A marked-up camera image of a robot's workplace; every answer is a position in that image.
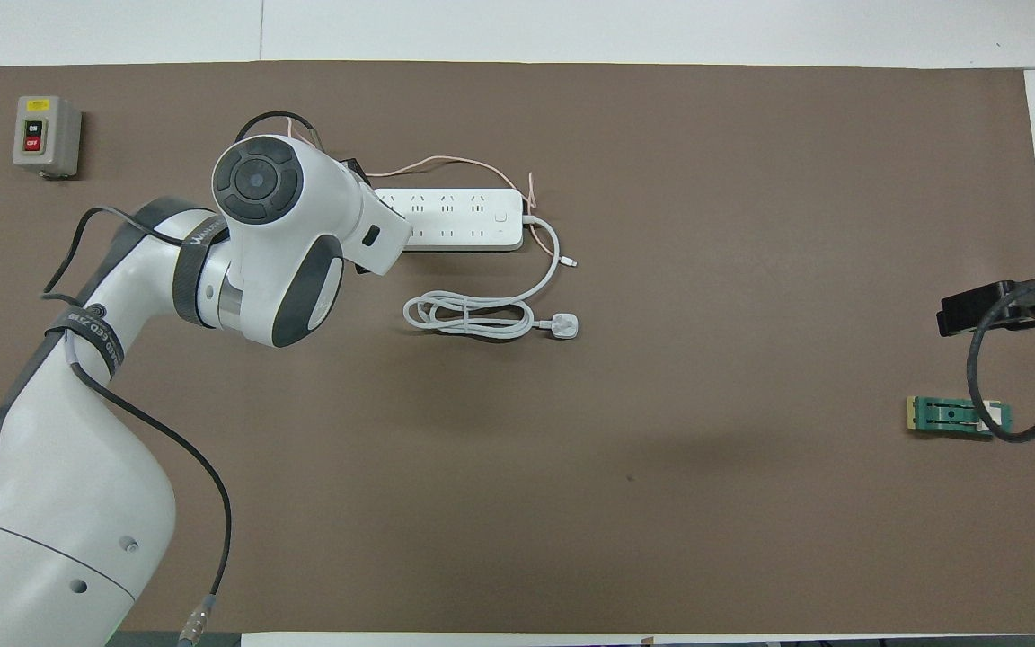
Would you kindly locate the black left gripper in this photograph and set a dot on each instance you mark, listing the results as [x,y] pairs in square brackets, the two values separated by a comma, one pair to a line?
[358,171]

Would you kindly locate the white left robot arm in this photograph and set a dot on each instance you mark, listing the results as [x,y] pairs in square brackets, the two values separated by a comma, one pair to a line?
[77,503]

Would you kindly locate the white power strip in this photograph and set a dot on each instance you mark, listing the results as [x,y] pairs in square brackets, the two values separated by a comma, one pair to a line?
[464,220]

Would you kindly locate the brown table mat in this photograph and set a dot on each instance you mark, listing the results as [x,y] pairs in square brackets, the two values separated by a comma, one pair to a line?
[571,494]

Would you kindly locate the green knife switch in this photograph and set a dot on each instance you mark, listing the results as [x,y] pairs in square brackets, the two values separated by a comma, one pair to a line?
[953,416]

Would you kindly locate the grey push-button switch box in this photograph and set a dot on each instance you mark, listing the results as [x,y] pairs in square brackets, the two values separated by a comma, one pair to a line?
[43,135]

